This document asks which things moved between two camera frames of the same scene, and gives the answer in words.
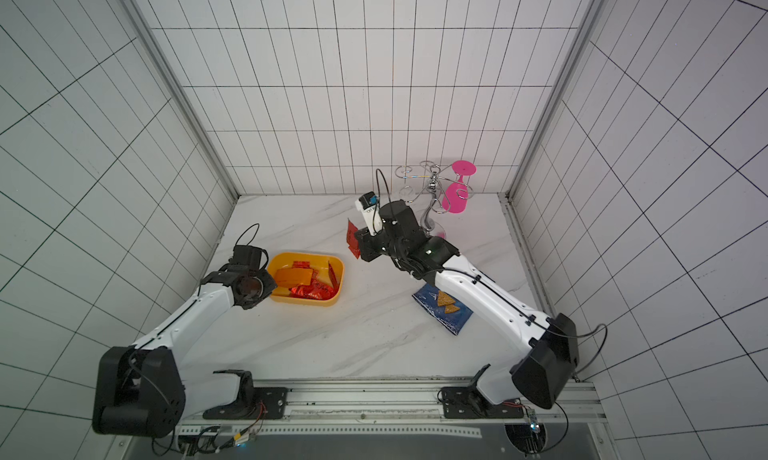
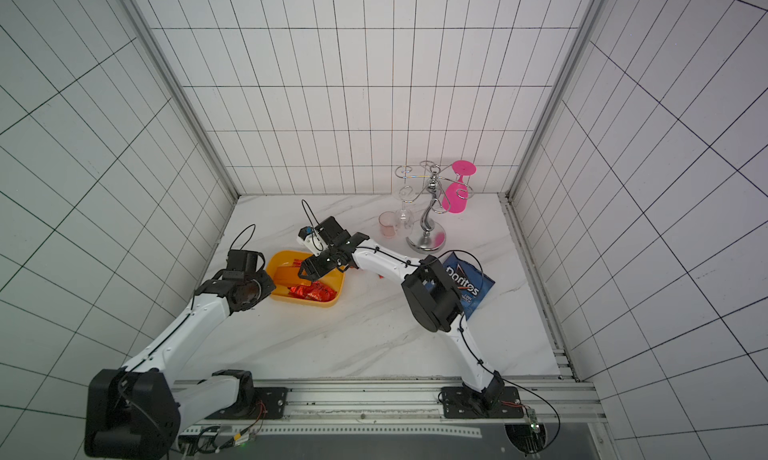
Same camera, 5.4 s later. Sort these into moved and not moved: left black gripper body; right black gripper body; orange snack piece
Moved: right black gripper body
Not moved: left black gripper body; orange snack piece
